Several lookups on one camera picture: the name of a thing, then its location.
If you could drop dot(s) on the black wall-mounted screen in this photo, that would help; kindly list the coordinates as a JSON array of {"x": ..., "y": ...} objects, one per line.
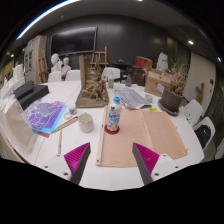
[{"x": 73, "y": 41}]

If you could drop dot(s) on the black backpack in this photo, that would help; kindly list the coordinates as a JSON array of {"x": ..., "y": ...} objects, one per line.
[{"x": 203, "y": 136}]

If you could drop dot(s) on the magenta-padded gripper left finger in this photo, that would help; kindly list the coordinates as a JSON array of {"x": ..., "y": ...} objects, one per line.
[{"x": 75, "y": 160}]

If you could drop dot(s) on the small black wall switch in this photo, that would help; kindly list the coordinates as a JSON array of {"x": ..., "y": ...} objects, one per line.
[{"x": 211, "y": 81}]

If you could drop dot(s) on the wooden figure sculpture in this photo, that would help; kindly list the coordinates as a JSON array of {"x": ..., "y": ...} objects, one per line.
[{"x": 200, "y": 93}]

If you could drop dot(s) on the flattened tan cardboard sheet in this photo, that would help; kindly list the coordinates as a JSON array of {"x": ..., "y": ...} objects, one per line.
[{"x": 146, "y": 136}]

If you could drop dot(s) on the white blue-capped drink bottle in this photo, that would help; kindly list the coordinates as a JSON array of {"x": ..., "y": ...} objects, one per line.
[{"x": 114, "y": 115}]

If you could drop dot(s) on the red box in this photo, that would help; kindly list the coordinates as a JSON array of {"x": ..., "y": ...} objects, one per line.
[{"x": 143, "y": 62}]

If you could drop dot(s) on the translucent white plastic box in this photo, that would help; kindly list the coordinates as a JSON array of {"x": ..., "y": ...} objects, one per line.
[{"x": 16, "y": 126}]

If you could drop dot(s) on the white ceramic cup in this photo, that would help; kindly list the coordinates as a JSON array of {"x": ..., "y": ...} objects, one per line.
[{"x": 86, "y": 124}]

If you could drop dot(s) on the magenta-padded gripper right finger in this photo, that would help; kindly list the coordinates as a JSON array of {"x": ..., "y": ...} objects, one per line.
[{"x": 148, "y": 160}]

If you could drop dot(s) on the large black box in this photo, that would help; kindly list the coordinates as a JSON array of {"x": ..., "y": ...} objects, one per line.
[{"x": 35, "y": 95}]

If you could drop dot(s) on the white plaster statue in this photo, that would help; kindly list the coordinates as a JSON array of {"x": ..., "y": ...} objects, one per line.
[{"x": 162, "y": 61}]

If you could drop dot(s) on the small green-labelled bottle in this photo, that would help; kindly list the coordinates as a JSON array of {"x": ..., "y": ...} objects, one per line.
[{"x": 111, "y": 82}]

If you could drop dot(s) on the white cabinet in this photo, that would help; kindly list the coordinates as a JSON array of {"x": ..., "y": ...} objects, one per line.
[{"x": 31, "y": 58}]

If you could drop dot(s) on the dried plant in grey pot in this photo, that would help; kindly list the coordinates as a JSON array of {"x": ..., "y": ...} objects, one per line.
[{"x": 171, "y": 100}]

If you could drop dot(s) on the wooden easel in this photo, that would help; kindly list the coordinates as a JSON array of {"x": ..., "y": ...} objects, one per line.
[
  {"x": 99, "y": 62},
  {"x": 43, "y": 66}
]

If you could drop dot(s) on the white plastic chair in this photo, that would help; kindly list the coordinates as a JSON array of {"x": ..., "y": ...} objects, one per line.
[
  {"x": 193, "y": 108},
  {"x": 73, "y": 75},
  {"x": 208, "y": 121},
  {"x": 54, "y": 77},
  {"x": 111, "y": 72}
]

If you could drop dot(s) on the grey spray bottle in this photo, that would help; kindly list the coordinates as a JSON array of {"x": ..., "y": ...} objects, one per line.
[{"x": 128, "y": 81}]

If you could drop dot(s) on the yellow marker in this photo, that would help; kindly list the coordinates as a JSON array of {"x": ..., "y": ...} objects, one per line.
[{"x": 152, "y": 109}]

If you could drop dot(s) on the small black box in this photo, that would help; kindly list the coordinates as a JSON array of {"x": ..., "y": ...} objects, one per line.
[{"x": 23, "y": 89}]

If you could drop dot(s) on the small white jar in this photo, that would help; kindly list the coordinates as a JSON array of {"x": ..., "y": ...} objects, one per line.
[{"x": 72, "y": 110}]

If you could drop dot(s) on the colourful holographic book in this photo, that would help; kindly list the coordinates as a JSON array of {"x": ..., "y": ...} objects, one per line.
[{"x": 45, "y": 116}]

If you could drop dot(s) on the flat round red coaster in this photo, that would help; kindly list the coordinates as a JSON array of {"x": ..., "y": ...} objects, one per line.
[{"x": 108, "y": 131}]

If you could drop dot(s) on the thin wooden stick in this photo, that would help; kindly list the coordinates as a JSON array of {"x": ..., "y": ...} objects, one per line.
[{"x": 60, "y": 141}]

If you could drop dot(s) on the printed newspaper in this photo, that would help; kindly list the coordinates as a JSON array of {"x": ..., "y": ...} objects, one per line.
[{"x": 131, "y": 97}]

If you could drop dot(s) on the flat wooden ruler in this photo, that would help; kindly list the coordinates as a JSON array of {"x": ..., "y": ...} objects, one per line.
[{"x": 65, "y": 124}]

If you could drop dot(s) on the recessed ceiling spotlights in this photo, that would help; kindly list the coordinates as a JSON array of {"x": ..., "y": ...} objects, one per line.
[{"x": 190, "y": 42}]

